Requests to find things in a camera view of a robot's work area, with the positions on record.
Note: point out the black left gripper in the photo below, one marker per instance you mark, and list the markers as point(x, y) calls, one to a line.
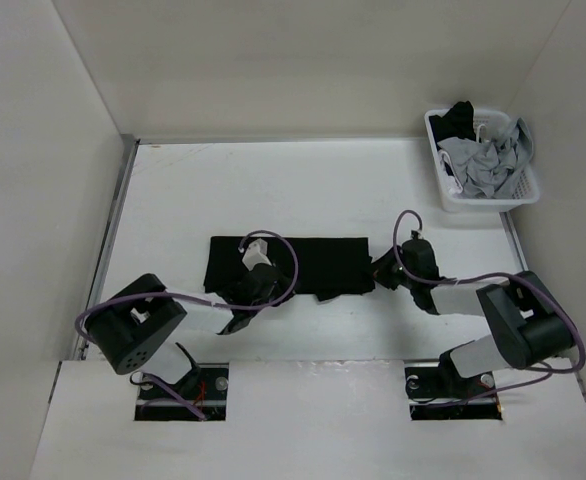
point(284, 283)

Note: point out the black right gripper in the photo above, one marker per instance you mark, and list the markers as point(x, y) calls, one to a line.
point(381, 265)

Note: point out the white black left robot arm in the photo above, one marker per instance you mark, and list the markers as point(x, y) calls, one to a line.
point(134, 330)

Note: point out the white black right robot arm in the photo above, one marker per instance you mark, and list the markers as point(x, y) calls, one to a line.
point(526, 324)

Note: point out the grey crumpled tank top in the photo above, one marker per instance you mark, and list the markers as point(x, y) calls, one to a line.
point(492, 170)

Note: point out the black tank top in basket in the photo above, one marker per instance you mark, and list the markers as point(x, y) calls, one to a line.
point(457, 122)

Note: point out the white garment in basket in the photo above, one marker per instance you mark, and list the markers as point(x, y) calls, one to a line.
point(453, 183)

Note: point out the white plastic laundry basket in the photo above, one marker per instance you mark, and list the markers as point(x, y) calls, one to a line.
point(527, 191)

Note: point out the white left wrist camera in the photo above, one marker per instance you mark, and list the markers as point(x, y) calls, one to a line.
point(256, 254)

